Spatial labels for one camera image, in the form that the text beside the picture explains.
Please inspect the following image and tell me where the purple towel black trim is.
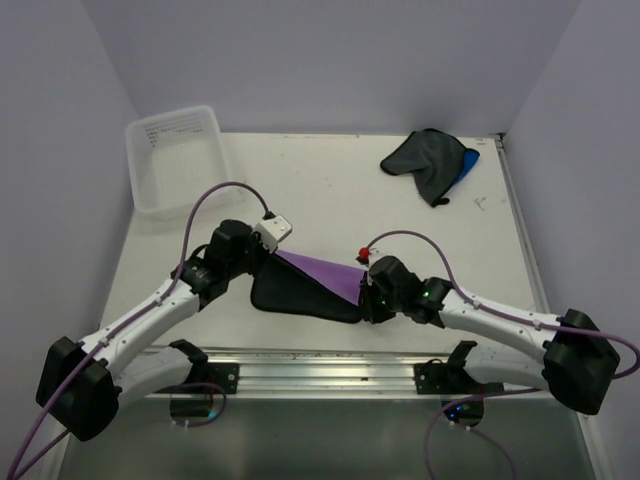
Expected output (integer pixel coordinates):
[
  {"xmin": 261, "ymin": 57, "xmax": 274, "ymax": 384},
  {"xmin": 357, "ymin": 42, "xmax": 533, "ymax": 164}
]
[{"xmin": 250, "ymin": 251, "xmax": 364, "ymax": 324}]

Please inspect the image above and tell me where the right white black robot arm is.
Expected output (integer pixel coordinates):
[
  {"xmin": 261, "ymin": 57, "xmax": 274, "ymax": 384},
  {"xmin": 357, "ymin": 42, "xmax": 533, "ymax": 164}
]
[{"xmin": 360, "ymin": 256, "xmax": 620, "ymax": 415}]

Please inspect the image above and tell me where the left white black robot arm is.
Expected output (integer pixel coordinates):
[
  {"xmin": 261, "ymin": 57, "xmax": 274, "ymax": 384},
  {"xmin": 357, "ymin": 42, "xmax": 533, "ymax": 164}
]
[{"xmin": 36, "ymin": 216, "xmax": 292, "ymax": 441}]

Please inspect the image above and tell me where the white plastic basket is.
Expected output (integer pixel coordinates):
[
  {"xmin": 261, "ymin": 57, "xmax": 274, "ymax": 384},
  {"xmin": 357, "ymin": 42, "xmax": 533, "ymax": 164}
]
[{"xmin": 125, "ymin": 105, "xmax": 236, "ymax": 220}]

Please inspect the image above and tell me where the grey towel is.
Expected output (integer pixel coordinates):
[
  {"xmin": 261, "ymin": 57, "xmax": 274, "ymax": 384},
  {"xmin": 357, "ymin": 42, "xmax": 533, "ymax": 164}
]
[{"xmin": 380, "ymin": 128, "xmax": 472, "ymax": 208}]

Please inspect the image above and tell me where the blue towel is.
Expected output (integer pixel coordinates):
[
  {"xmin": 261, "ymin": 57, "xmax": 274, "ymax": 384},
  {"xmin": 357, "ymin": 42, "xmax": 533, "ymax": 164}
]
[{"xmin": 456, "ymin": 149, "xmax": 480, "ymax": 183}]

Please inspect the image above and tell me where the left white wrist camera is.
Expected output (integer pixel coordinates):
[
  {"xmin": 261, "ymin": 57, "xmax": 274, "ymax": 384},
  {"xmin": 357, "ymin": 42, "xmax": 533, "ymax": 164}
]
[{"xmin": 253, "ymin": 215, "xmax": 293, "ymax": 253}]

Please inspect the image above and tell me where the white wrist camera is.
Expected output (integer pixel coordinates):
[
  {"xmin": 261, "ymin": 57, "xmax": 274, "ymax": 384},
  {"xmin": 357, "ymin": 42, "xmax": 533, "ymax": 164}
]
[
  {"xmin": 355, "ymin": 246, "xmax": 372, "ymax": 266},
  {"xmin": 253, "ymin": 215, "xmax": 293, "ymax": 253}
]

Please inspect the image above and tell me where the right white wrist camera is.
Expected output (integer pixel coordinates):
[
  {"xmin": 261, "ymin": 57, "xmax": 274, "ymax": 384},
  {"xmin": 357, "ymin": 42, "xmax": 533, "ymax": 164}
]
[{"xmin": 355, "ymin": 246, "xmax": 372, "ymax": 266}]

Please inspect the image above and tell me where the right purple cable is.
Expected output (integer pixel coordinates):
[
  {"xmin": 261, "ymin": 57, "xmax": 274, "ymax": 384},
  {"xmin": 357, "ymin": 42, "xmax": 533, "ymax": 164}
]
[{"xmin": 367, "ymin": 229, "xmax": 640, "ymax": 480}]

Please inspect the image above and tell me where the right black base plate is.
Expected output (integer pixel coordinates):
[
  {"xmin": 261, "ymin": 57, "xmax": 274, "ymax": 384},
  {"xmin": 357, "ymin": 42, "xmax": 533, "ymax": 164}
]
[{"xmin": 413, "ymin": 359, "xmax": 504, "ymax": 395}]

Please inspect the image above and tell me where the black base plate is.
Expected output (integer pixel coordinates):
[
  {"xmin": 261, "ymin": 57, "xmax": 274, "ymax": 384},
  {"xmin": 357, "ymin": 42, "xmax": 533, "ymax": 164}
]
[
  {"xmin": 202, "ymin": 362, "xmax": 240, "ymax": 395},
  {"xmin": 413, "ymin": 359, "xmax": 504, "ymax": 395}
]

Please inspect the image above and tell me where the aluminium mounting rail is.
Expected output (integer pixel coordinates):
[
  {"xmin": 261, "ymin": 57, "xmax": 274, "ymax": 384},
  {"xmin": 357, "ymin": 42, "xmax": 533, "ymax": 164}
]
[{"xmin": 204, "ymin": 348, "xmax": 467, "ymax": 400}]

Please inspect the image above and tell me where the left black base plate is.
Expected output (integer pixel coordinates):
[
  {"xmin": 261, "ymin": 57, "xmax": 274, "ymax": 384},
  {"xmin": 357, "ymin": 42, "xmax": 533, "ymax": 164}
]
[{"xmin": 202, "ymin": 362, "xmax": 240, "ymax": 395}]

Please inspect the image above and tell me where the aluminium table edge rail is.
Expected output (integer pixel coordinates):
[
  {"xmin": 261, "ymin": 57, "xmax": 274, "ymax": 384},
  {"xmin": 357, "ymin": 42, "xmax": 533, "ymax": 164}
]
[{"xmin": 494, "ymin": 133, "xmax": 550, "ymax": 313}]

